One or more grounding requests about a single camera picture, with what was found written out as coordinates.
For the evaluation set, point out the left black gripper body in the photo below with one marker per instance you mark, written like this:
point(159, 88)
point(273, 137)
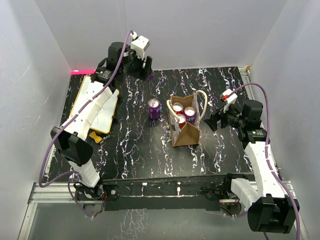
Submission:
point(134, 66)

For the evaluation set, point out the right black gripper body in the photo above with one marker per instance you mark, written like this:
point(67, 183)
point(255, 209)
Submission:
point(231, 117)

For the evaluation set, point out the purple Fanta can front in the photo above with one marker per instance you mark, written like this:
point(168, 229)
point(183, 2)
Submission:
point(190, 114)

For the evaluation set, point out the purple fanta can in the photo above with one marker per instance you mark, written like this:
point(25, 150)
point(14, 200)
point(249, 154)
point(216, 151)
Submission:
point(190, 114)
point(154, 109)
point(151, 77)

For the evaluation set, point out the brown canvas tote bag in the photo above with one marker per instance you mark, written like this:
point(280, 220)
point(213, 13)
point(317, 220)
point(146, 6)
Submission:
point(187, 133)

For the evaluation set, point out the red cola can front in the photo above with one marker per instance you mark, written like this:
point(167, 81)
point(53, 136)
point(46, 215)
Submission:
point(181, 120)

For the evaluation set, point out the red cola can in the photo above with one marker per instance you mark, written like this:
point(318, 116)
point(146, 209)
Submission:
point(181, 120)
point(178, 108)

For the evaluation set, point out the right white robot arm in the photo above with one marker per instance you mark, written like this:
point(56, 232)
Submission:
point(269, 206)

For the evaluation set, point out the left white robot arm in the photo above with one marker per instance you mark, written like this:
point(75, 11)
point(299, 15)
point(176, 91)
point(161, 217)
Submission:
point(70, 139)

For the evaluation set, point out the yellow framed whiteboard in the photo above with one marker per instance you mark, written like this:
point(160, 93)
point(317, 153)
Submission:
point(103, 121)

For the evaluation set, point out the pink tape strip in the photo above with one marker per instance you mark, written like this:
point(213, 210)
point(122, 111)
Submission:
point(82, 72)

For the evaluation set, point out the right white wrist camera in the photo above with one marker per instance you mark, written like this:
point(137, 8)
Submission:
point(228, 98)

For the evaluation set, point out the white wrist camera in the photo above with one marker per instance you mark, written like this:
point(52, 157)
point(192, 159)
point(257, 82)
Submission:
point(139, 44)
point(228, 98)

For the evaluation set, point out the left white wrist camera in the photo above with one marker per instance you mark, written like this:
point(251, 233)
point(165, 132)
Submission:
point(139, 44)

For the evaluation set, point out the black base frame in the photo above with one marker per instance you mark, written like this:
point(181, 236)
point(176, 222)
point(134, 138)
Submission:
point(205, 192)

